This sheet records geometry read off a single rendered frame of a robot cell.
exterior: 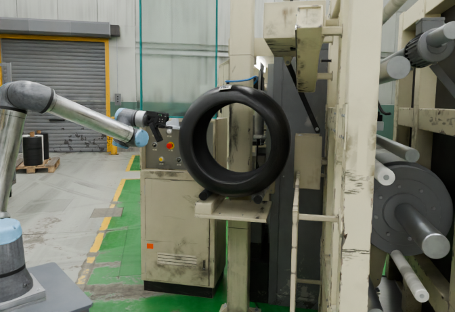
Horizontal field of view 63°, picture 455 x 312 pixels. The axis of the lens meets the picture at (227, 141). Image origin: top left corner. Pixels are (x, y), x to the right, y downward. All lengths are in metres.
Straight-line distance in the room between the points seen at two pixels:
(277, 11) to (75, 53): 9.80
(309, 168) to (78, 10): 9.82
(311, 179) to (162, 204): 1.10
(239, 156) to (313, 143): 0.44
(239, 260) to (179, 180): 0.69
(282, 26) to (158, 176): 1.50
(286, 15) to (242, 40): 0.68
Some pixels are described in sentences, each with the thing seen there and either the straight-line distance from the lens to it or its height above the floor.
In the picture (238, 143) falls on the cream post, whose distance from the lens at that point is 2.22.
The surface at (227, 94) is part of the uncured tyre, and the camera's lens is 1.84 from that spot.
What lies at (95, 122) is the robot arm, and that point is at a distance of 1.84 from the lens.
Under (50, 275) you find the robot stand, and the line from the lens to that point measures 1.95.
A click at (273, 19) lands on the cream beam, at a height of 1.71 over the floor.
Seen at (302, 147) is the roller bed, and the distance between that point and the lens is 2.12.
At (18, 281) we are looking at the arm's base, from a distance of 1.72.
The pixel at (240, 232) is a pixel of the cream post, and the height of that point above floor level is 0.60.
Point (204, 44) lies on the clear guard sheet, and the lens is 2.59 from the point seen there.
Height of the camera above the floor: 1.37
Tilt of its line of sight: 6 degrees down
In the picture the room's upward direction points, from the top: 1 degrees clockwise
